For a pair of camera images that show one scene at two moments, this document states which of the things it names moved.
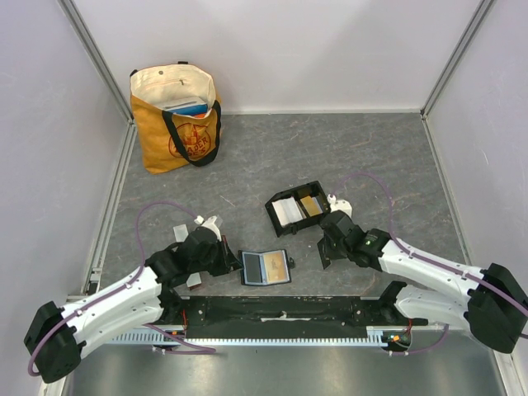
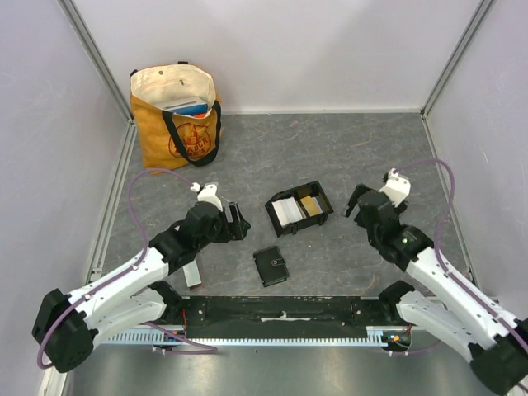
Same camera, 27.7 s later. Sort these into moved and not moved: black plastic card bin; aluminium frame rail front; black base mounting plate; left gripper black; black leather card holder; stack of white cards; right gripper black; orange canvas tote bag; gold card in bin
Moved: right gripper black; black leather card holder; left gripper black
Not moved: black plastic card bin; gold card in bin; stack of white cards; black base mounting plate; orange canvas tote bag; aluminium frame rail front
